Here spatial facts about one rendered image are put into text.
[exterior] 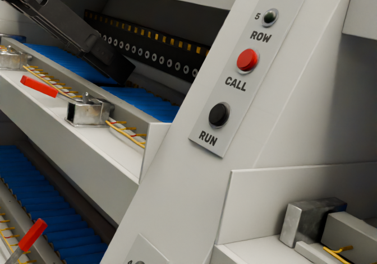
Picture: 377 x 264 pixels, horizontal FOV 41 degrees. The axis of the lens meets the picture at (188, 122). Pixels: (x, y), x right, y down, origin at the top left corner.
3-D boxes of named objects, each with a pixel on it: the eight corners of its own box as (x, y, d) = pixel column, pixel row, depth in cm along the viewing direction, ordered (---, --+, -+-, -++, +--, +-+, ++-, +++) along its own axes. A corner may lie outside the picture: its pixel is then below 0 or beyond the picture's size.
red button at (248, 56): (247, 71, 34) (257, 50, 34) (231, 66, 35) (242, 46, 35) (255, 77, 35) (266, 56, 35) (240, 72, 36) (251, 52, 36)
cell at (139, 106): (179, 123, 60) (132, 121, 56) (171, 118, 61) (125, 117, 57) (182, 107, 60) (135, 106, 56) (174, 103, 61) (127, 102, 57)
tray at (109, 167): (130, 237, 40) (150, 123, 38) (-41, 70, 86) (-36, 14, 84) (298, 212, 52) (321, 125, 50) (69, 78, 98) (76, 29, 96)
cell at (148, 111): (189, 128, 58) (142, 127, 55) (180, 123, 60) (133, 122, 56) (192, 112, 58) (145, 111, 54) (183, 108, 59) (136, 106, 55)
